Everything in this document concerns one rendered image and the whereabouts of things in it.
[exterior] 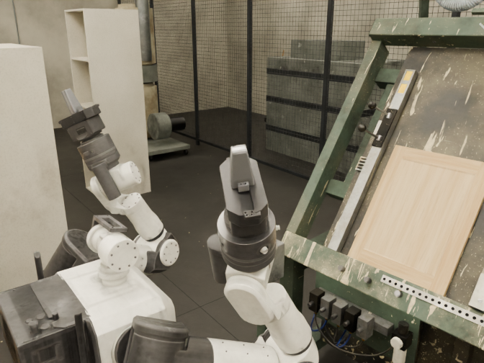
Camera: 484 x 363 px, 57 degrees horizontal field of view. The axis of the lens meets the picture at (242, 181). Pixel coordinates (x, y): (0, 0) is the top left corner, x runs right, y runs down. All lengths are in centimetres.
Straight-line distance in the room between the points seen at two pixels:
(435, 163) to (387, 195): 24
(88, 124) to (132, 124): 400
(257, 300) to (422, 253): 133
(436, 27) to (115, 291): 191
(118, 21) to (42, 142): 211
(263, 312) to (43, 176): 276
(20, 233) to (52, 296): 250
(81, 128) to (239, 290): 66
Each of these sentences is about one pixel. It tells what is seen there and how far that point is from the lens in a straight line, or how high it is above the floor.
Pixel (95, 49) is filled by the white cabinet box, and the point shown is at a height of 166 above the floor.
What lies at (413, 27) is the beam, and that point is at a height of 187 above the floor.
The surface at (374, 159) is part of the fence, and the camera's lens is 217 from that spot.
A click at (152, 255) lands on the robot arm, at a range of 128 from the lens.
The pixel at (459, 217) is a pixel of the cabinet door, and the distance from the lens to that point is 198.
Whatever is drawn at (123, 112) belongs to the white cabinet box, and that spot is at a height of 99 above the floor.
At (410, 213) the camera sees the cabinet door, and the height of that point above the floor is 111.
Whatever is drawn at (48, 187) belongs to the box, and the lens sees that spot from 340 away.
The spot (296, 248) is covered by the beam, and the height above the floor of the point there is 86.
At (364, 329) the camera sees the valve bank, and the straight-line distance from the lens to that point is 194.
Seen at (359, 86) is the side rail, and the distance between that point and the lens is 241.
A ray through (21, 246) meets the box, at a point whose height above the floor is 42.
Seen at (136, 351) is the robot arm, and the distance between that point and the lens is 80.
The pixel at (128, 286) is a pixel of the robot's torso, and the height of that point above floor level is 137.
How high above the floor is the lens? 187
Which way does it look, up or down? 19 degrees down
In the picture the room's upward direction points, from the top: straight up
